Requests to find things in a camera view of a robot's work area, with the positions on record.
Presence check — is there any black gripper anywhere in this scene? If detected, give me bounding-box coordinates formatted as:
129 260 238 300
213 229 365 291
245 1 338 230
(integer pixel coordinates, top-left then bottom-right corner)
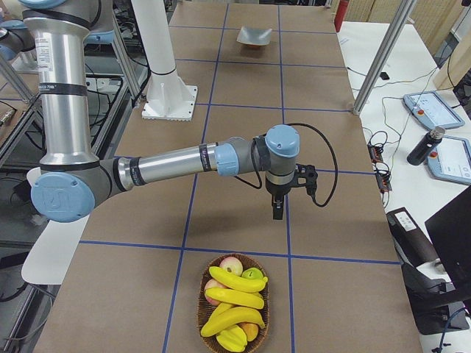
266 179 291 221

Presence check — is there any yellow banana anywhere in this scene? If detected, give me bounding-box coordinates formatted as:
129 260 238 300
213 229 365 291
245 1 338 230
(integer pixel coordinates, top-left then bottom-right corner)
205 288 265 310
200 307 266 338
208 302 235 321
209 266 268 293

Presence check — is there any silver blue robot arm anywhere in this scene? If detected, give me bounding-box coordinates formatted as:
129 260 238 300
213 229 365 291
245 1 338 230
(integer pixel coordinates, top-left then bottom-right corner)
23 1 302 223

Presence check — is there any grey square plate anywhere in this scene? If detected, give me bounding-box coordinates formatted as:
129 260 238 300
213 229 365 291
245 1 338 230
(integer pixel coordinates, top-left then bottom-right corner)
236 26 273 47

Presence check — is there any green apple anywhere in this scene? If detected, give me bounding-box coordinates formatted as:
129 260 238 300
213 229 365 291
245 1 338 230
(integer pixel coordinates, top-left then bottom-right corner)
241 267 264 279

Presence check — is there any red apple at back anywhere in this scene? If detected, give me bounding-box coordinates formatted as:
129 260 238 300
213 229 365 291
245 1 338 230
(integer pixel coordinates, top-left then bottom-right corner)
219 257 244 277

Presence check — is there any red apple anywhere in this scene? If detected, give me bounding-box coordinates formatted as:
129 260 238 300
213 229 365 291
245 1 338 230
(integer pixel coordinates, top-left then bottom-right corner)
219 257 244 277
204 278 227 307

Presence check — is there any red apple at left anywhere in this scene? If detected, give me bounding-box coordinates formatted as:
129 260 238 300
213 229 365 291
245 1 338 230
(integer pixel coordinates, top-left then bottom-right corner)
204 278 227 307

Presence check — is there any lower small circuit board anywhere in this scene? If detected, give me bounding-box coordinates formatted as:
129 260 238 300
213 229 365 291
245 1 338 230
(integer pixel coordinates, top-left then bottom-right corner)
375 170 392 193

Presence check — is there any small circuit board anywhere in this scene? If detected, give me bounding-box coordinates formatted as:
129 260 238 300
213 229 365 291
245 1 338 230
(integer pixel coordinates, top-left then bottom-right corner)
367 144 383 163
375 170 392 193

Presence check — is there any upper small circuit board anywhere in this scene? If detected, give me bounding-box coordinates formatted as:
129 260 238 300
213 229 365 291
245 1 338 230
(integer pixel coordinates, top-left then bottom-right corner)
367 144 383 163

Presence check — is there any orange fruit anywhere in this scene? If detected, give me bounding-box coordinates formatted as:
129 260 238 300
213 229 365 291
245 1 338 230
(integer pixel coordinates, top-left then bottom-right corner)
239 322 259 342

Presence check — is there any yellow starfruit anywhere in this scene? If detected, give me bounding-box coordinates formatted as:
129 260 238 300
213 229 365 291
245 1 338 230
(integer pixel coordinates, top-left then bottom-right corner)
216 324 248 352

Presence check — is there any black water bottle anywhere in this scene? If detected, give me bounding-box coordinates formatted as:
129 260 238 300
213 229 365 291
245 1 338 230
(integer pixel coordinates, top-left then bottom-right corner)
406 126 446 165

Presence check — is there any black monitor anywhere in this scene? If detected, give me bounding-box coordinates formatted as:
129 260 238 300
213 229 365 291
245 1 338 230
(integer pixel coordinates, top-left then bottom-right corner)
425 187 470 288

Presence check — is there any near teach pendant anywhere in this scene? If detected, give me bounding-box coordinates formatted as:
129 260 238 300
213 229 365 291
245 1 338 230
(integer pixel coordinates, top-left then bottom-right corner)
426 135 470 185

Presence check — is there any teach pendant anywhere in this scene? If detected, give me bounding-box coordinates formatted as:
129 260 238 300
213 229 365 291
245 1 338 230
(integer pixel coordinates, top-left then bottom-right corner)
426 135 470 185
403 91 464 130

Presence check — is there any far teach pendant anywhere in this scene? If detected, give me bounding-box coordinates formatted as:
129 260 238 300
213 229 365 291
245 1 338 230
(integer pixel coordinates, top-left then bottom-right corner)
403 91 464 130

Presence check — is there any red fire extinguisher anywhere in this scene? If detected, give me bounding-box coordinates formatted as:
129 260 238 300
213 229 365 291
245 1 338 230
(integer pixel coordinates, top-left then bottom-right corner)
334 0 350 32

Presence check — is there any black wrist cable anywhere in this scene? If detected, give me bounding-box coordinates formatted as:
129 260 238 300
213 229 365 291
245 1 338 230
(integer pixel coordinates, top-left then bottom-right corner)
233 123 339 207

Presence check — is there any aluminium frame post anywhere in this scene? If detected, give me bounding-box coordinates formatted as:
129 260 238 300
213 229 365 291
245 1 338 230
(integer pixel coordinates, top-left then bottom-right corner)
353 0 417 115

